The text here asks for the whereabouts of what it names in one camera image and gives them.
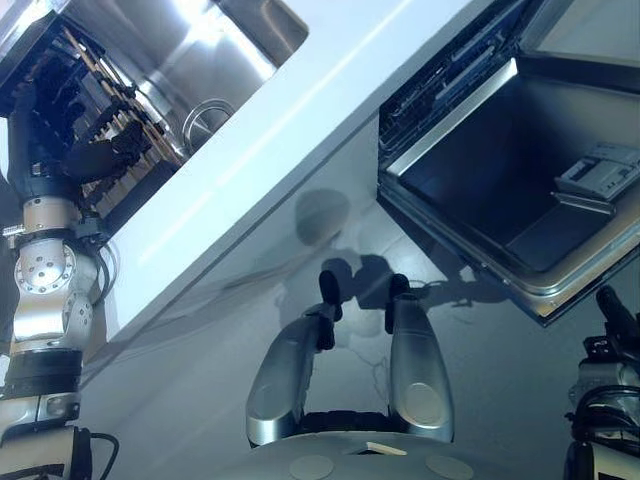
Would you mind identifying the black dish rack wooden pegs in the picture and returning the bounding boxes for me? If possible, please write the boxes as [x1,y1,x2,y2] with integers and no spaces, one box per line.
[0,13,182,222]

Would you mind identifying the round metal sink drain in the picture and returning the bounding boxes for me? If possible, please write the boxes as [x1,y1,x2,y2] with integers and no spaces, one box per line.
[181,98,234,144]

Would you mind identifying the grey detergent dispenser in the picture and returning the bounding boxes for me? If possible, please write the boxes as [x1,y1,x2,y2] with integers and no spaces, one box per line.
[550,141,640,216]

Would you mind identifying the silver right robot leg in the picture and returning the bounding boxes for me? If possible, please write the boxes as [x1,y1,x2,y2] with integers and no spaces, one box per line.
[385,273,455,444]

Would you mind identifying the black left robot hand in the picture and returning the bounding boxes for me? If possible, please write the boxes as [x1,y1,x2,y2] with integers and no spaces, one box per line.
[8,52,150,201]

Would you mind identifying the open dishwasher door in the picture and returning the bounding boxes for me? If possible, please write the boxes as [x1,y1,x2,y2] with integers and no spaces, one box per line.
[375,55,640,329]

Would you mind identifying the dishwasher rack with rails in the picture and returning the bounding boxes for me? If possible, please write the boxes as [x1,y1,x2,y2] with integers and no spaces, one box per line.
[378,22,521,149]

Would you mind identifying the stainless steel sink basin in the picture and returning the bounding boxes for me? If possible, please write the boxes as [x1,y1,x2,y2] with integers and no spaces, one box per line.
[63,0,311,162]

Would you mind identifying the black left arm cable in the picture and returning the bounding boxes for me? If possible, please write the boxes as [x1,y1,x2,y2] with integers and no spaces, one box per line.
[74,219,122,307]

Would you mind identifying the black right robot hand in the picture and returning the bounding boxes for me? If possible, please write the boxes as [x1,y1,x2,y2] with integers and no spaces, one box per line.
[594,284,640,342]

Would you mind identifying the grey robot torso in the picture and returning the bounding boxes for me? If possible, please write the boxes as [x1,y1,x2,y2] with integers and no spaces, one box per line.
[248,410,506,480]

